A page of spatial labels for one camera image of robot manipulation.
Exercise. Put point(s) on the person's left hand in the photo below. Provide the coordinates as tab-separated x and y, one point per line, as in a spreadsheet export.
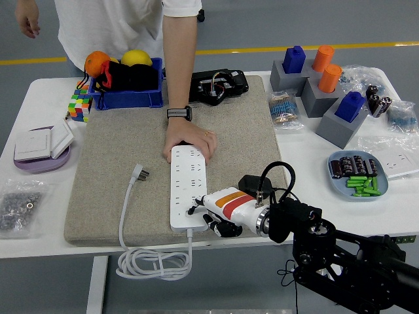
186	132

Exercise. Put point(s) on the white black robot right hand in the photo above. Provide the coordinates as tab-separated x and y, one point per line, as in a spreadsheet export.
235	206

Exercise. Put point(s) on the person's right hand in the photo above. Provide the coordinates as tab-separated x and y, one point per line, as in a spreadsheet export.
27	18

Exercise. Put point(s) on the black plug adapter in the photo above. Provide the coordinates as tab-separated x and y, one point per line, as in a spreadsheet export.
248	183

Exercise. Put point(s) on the white power strip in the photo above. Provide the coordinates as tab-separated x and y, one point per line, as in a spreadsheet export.
188	176

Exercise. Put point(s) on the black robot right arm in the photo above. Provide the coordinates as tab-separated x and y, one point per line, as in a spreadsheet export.
327	235

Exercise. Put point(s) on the person's left forearm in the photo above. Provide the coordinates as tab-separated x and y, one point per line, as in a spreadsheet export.
180	65

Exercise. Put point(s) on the black grey wristwatch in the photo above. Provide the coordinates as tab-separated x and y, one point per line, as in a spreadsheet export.
178	112

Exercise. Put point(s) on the grey-brown mat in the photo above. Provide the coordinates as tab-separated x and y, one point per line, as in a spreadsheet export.
137	137

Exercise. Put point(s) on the blue plastic bin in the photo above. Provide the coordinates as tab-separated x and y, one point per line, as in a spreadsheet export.
131	98

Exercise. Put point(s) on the orange fruit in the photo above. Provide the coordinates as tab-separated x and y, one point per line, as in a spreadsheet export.
97	62

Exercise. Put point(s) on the person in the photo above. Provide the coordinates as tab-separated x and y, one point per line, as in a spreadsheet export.
114	26

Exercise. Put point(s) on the small colourful puzzle cube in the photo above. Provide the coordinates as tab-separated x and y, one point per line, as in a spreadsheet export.
82	88

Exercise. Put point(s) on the large yellow lemon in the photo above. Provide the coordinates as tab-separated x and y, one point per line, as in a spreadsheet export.
136	58

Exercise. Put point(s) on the small yellow fruit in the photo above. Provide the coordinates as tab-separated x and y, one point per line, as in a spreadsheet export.
114	60

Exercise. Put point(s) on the bag of blue tan resistors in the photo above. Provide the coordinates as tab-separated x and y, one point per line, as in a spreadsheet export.
283	110

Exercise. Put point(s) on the large colourful puzzle cube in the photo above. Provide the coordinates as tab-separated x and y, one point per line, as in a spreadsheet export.
79	108

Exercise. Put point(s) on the grey block holder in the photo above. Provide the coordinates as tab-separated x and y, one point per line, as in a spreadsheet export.
312	102
277	78
332	131

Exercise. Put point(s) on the light blue plate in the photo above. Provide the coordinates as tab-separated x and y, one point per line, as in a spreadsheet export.
341	191

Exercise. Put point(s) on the dark brown capacitor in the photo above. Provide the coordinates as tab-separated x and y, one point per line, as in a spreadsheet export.
358	165
372	168
336	169
346	167

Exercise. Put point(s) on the green cylinder battery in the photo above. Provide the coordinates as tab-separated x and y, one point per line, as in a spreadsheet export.
355	184
370	192
360	195
374	184
357	179
367	184

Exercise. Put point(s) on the blue square peg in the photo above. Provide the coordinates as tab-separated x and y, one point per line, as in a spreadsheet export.
349	108
293	60

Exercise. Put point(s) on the purple tray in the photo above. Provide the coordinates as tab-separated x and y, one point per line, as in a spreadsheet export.
41	165

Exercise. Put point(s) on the white table leg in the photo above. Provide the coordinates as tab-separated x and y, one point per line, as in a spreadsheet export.
97	284

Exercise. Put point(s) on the black desk control panel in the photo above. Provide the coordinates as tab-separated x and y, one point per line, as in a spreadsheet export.
407	239

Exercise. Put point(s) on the bag of black capacitors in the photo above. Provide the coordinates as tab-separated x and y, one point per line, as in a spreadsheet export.
378	101

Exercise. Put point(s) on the bag of metal nuts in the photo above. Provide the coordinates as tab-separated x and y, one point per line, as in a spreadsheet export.
19	206

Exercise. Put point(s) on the white wall switch panel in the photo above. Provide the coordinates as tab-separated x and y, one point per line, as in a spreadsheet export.
31	144
61	138

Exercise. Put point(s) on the white wall socket panel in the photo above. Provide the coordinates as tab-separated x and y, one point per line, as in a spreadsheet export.
401	163

